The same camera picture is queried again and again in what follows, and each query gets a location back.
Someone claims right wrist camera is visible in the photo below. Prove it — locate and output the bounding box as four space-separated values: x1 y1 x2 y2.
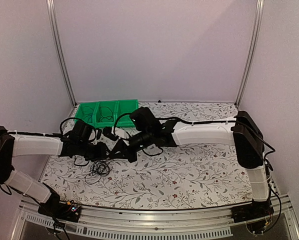
102 126 118 142

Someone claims green bin middle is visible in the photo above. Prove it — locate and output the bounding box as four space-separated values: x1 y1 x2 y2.
94 100 118 129

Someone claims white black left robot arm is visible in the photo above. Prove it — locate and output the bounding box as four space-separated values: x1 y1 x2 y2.
0 121 108 217

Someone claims aluminium front frame rail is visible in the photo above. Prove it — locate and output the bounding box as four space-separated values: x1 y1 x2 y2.
11 194 299 240

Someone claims green bin right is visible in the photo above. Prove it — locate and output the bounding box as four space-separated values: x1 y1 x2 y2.
117 99 139 128

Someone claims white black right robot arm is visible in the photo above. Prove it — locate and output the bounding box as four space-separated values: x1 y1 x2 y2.
109 107 274 220

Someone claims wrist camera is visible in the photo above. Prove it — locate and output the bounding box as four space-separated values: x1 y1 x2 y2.
102 126 118 142
95 128 102 140

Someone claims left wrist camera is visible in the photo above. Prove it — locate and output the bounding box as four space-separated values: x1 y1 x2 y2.
95 128 102 140

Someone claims aluminium back left post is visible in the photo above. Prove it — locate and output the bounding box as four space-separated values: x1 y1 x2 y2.
46 0 77 107

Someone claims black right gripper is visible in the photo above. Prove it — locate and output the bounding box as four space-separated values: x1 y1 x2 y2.
108 130 153 164

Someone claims floral patterned table mat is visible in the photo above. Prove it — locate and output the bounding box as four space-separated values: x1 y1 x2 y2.
43 101 269 210

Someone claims green bin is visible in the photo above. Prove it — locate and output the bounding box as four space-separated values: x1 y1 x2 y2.
117 99 139 128
75 102 99 126
94 100 118 129

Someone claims black cable pile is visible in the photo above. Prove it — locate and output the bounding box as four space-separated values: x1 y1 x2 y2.
84 159 113 186

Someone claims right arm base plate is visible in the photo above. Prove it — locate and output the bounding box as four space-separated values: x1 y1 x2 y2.
231 201 274 235

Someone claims aluminium back right post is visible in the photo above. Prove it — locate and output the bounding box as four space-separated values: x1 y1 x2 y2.
235 0 264 109

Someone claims aluminium post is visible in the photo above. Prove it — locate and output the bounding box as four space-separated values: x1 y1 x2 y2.
235 0 264 109
46 0 77 107

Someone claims green bin left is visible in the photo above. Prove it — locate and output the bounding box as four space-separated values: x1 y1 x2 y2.
75 102 99 126

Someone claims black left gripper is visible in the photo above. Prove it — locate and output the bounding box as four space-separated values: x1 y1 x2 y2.
77 141 111 163

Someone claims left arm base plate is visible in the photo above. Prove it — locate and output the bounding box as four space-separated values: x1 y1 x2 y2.
38 200 82 223

